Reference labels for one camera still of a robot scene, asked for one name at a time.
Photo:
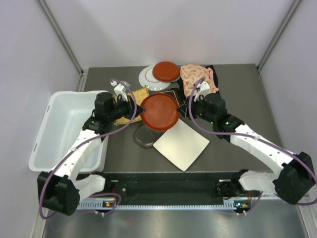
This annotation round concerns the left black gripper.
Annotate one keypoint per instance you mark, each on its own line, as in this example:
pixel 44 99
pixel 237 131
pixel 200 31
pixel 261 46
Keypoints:
pixel 129 104

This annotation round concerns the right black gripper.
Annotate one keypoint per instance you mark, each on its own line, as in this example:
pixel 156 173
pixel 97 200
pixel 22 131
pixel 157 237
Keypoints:
pixel 194 103

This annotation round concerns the black square plate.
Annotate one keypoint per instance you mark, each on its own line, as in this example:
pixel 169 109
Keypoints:
pixel 175 93

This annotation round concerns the yellow woven square plate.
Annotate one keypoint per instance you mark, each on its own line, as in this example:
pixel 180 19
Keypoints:
pixel 140 95

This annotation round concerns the red round plate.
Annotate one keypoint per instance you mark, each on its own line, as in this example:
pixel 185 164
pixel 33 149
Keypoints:
pixel 160 112

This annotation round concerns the clear glass plate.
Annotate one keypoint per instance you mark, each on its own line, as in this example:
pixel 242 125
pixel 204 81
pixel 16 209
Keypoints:
pixel 146 137

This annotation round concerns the white square plate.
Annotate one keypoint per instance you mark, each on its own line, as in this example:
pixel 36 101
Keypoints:
pixel 181 145

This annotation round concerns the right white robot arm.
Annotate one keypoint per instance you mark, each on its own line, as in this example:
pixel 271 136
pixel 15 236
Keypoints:
pixel 291 176

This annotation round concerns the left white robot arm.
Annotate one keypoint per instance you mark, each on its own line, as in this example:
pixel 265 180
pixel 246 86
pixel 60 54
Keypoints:
pixel 59 189

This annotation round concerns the white plastic bin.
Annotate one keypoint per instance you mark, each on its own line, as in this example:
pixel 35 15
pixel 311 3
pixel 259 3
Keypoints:
pixel 65 116

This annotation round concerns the black cloth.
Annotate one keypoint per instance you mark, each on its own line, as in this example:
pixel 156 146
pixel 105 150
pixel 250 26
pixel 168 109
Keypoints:
pixel 215 74

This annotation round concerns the white round rimmed plate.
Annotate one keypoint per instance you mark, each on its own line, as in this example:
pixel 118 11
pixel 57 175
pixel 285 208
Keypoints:
pixel 147 79

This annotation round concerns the floral pink cloth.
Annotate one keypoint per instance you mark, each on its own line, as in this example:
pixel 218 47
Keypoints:
pixel 193 77

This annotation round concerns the red plate at back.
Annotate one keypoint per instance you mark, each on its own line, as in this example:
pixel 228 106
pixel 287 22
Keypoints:
pixel 166 71

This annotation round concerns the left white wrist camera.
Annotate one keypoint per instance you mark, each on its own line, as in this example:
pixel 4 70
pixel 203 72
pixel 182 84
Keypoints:
pixel 120 88

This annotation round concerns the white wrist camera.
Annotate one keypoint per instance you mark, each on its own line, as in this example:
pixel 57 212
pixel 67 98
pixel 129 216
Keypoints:
pixel 202 88
pixel 120 88

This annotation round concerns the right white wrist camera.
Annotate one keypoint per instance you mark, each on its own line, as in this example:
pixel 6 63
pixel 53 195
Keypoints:
pixel 202 88

